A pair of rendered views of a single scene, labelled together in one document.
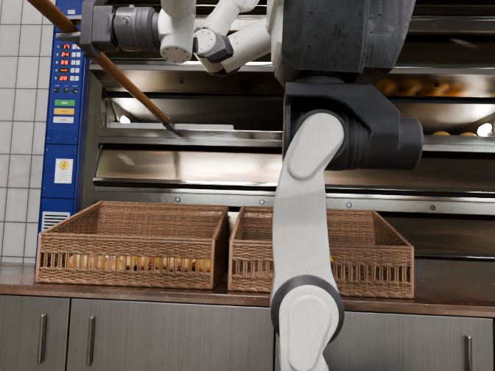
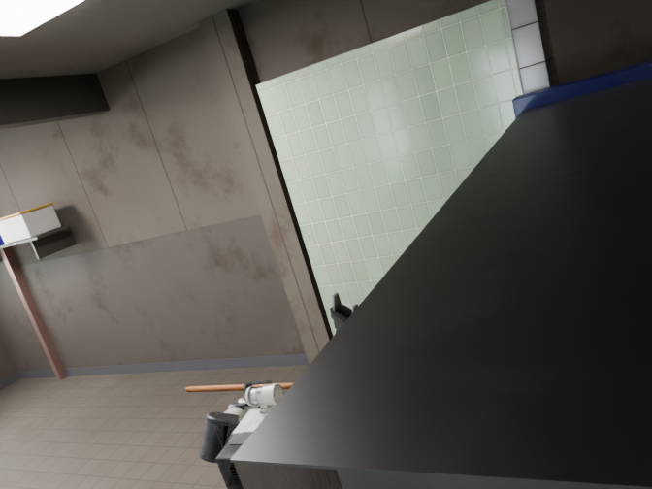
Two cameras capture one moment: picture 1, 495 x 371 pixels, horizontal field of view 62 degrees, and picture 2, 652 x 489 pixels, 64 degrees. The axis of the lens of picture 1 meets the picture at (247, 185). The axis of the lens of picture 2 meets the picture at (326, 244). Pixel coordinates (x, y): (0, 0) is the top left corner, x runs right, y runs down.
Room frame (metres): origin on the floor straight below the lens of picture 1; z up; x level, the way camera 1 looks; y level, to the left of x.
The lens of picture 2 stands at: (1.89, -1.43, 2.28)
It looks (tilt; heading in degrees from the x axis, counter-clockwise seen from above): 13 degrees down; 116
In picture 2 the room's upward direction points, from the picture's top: 17 degrees counter-clockwise
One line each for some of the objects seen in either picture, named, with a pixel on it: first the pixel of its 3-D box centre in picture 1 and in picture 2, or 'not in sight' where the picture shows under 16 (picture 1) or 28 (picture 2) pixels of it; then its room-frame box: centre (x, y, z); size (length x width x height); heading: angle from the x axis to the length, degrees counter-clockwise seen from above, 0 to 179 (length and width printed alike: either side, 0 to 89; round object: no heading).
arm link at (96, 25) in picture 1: (113, 29); not in sight; (0.85, 0.30, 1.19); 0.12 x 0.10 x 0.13; 87
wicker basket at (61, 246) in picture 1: (146, 237); not in sight; (1.51, 0.36, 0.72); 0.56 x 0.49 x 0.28; 88
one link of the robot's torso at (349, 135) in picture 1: (319, 141); not in sight; (0.88, -0.15, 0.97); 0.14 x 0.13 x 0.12; 177
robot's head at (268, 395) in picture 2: not in sight; (265, 398); (0.88, -0.12, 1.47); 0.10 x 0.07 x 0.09; 3
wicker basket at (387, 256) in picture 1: (312, 244); not in sight; (1.47, -0.24, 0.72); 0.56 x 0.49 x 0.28; 87
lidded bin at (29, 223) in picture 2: not in sight; (28, 223); (-3.45, 2.56, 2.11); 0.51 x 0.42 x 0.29; 177
